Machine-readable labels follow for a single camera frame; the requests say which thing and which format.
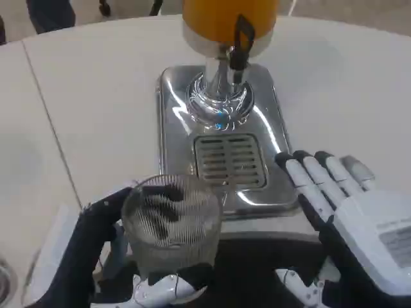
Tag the slotted steel drip grid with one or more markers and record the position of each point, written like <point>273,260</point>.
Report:
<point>229,160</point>

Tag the black tap lever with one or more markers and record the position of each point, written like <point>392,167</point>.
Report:
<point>239,57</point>

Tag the person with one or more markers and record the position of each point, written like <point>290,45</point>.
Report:
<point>51,14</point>

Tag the clear ribbed glass cup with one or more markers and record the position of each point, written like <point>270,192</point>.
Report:
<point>173,231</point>

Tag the steel drip tray base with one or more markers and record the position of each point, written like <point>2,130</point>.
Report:
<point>173,128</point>

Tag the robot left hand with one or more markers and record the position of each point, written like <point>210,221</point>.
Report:
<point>80,244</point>

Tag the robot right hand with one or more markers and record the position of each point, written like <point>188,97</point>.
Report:
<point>363,231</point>

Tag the orange drink dispenser with chrome column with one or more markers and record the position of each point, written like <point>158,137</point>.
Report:
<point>224,19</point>

